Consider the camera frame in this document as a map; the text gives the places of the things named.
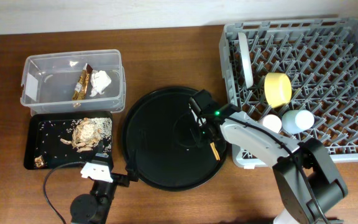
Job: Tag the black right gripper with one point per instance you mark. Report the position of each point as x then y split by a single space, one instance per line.
201 141

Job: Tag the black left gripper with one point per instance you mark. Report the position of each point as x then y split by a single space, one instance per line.
132 170

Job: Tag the food scraps pile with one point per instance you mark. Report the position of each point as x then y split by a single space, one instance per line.
70 140

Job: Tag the pink cup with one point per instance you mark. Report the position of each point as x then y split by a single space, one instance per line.
272 122

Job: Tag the gold snack wrapper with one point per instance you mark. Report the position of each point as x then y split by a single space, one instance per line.
82 84

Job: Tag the grey ceramic plate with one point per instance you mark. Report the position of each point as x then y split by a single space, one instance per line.
245 57

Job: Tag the white tissue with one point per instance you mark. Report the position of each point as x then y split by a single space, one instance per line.
100 80

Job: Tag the yellow bowl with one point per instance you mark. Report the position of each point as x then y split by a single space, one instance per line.
277 88

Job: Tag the light blue cup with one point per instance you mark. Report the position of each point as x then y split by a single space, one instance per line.
297 121

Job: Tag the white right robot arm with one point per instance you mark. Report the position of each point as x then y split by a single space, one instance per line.
307 178

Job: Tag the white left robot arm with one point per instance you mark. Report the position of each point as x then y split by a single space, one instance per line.
95 206

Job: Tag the black rectangular waste tray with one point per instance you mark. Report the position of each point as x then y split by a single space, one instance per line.
34 123

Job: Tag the clear plastic waste bin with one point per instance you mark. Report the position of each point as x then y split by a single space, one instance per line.
49 82

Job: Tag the grey plastic dishwasher rack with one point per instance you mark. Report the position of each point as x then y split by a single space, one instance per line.
320 57

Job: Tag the round black serving tray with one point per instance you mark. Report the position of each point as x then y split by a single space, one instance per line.
160 137

